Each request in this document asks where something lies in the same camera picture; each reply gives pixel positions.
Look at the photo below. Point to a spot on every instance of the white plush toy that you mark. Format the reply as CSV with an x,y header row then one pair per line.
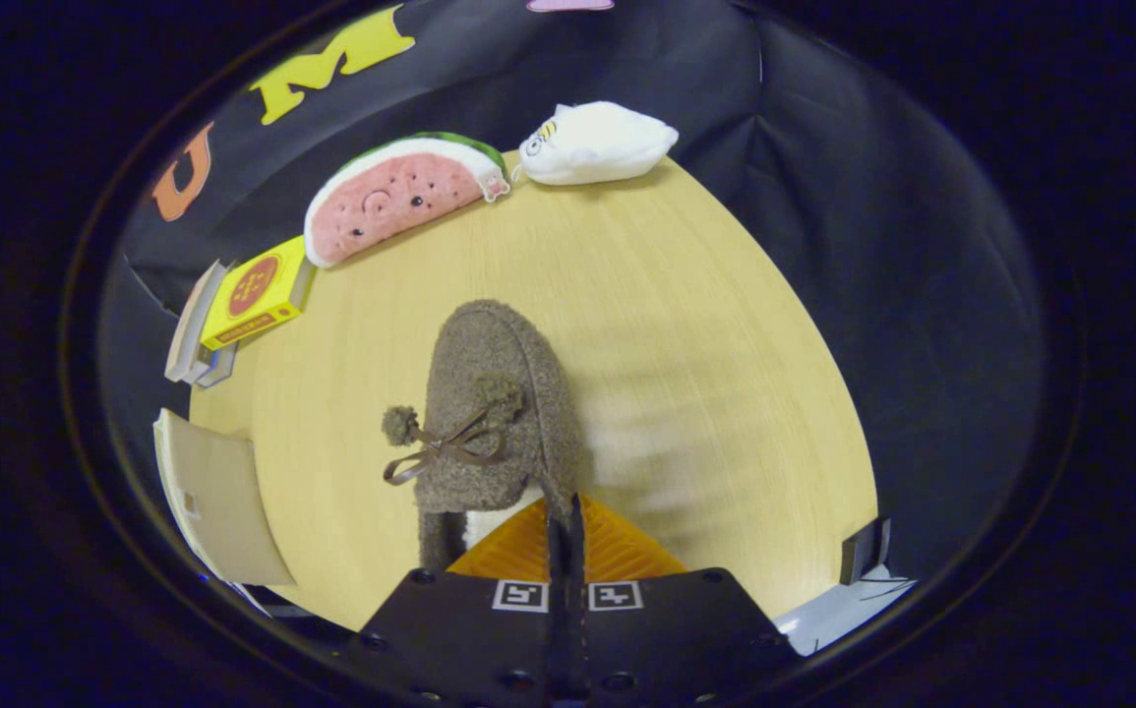
x,y
597,143

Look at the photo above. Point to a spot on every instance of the blue book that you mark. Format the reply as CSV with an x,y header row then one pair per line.
x,y
223,369

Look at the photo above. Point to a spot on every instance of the watermelon slice plush toy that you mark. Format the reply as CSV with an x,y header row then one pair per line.
x,y
390,197

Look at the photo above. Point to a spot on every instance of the black backdrop cloth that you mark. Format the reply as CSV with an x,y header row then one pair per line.
x,y
872,295

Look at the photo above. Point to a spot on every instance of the beige storage box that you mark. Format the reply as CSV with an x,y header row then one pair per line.
x,y
218,492

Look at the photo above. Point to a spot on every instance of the brown fuzzy shoe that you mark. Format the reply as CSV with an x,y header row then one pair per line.
x,y
499,354

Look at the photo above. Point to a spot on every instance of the white book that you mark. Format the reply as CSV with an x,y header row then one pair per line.
x,y
202,369

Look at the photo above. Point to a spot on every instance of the white board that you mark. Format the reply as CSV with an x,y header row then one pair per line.
x,y
843,615

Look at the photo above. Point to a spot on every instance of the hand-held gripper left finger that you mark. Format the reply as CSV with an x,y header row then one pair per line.
x,y
469,639

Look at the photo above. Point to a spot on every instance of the small black panel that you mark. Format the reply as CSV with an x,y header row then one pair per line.
x,y
863,553

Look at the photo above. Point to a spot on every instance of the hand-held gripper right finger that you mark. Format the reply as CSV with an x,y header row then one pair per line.
x,y
676,639

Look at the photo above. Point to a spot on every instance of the yellow book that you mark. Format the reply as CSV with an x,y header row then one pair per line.
x,y
253,295

